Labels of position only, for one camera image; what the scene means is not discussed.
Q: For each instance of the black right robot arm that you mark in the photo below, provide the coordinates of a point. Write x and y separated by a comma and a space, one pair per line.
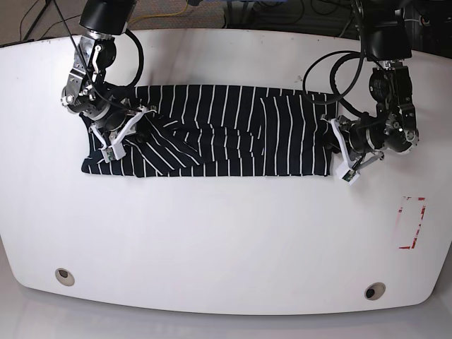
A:
87, 93

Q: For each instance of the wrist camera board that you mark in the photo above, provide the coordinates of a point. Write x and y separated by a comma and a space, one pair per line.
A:
347, 174
113, 152

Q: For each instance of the left table grommet hole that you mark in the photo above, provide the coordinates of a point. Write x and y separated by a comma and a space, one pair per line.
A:
64, 277

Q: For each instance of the red tape marking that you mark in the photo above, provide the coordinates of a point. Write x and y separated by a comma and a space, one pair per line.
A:
409, 222

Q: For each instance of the table grommet hole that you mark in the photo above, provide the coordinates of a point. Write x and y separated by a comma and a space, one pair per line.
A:
375, 291
64, 277

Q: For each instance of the right table grommet hole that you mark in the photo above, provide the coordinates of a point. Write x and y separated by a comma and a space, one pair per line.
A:
375, 291

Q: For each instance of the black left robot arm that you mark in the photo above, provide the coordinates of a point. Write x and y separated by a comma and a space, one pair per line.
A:
384, 41

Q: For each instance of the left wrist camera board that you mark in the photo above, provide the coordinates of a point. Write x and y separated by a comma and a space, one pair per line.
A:
347, 174

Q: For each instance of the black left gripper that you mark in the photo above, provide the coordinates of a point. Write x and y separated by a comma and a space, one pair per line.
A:
360, 139

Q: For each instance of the navy white striped t-shirt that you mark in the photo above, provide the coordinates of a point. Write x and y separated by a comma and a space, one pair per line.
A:
223, 131

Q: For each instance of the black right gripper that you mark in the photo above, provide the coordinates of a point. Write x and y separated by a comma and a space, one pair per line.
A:
117, 125

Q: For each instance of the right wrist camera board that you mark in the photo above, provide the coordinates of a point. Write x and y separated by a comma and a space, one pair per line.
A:
113, 152

